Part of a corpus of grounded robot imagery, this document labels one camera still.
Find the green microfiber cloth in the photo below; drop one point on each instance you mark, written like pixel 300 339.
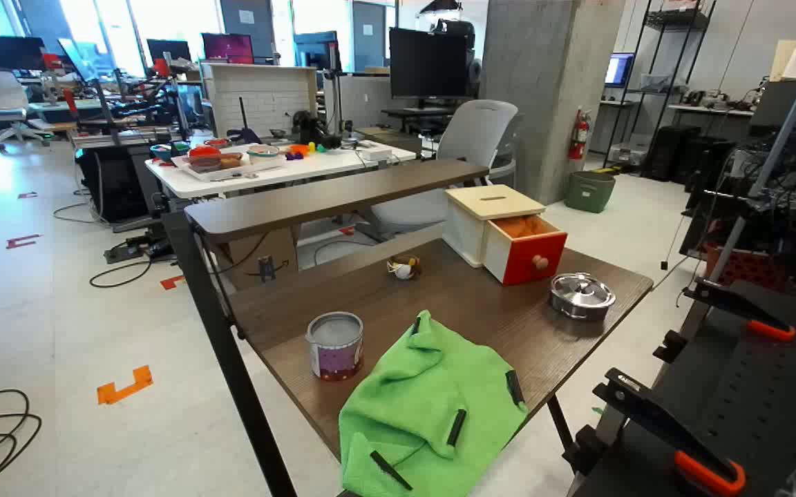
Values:
pixel 430 419

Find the small white and brown toy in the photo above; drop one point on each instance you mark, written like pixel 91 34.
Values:
pixel 404 268

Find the white box with red drawer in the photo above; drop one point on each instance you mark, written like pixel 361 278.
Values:
pixel 504 234

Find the purple and white paint can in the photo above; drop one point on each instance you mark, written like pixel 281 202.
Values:
pixel 336 344

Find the grey office chair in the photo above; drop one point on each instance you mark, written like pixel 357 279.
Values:
pixel 474 134

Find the silver metal bowl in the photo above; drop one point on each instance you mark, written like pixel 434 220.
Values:
pixel 582 296

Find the black computer monitor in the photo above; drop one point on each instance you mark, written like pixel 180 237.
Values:
pixel 424 65

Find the green plastic basket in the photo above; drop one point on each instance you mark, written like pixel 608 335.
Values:
pixel 590 192

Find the red fire extinguisher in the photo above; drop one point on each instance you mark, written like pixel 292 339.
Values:
pixel 579 136

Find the black metal table leg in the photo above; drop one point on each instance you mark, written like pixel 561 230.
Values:
pixel 217 325

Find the white cluttered desk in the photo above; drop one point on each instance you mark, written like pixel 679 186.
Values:
pixel 268 172

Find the orange handled black clamp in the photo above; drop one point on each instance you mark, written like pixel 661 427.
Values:
pixel 756 318
pixel 699 466

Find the black metal wire shelf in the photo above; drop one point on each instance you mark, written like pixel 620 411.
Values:
pixel 649 74

